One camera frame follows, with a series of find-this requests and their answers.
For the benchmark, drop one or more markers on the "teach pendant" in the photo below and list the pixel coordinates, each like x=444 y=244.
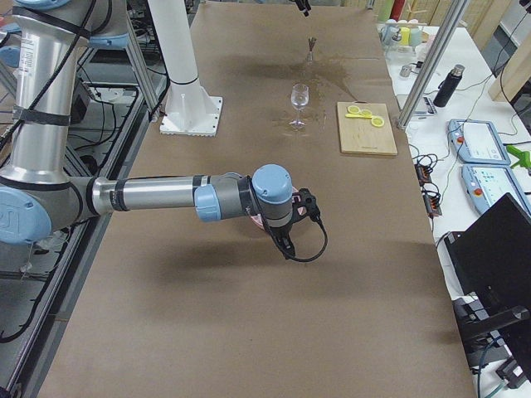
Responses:
x=487 y=183
x=477 y=141

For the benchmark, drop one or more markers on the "black monitor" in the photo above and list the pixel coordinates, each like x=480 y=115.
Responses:
x=492 y=257

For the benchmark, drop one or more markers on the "lower teach pendant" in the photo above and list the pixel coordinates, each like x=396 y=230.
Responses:
x=487 y=183

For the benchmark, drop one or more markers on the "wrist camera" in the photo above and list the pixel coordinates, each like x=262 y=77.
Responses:
x=284 y=244

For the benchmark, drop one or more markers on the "pink bowl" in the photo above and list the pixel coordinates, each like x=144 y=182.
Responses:
x=257 y=219

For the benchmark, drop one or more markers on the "black water bottle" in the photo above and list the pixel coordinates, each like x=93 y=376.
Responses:
x=447 y=88

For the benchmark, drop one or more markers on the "aluminium frame post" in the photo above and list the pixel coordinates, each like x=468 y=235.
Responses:
x=433 y=57

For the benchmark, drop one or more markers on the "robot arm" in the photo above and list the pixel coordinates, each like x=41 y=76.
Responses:
x=38 y=197

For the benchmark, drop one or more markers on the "clear wine glass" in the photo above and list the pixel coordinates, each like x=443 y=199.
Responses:
x=299 y=99

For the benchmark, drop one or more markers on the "green grabber tool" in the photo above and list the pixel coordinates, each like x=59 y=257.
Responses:
x=523 y=157

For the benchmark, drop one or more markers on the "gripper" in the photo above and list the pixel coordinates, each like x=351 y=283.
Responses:
x=302 y=6
x=280 y=235

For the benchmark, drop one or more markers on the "steel jigger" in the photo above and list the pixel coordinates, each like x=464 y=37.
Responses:
x=311 y=43

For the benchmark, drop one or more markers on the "white camera post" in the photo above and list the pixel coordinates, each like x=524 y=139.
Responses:
x=189 y=109

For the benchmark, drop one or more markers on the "wooden cutting board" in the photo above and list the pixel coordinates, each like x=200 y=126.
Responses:
x=358 y=136

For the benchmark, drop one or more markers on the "upper teach pendant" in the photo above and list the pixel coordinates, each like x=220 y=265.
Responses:
x=477 y=141

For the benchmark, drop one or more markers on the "far lemon slice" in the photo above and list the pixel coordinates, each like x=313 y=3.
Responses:
x=377 y=121

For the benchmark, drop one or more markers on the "lemon slice near handle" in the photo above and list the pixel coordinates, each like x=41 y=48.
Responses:
x=353 y=109

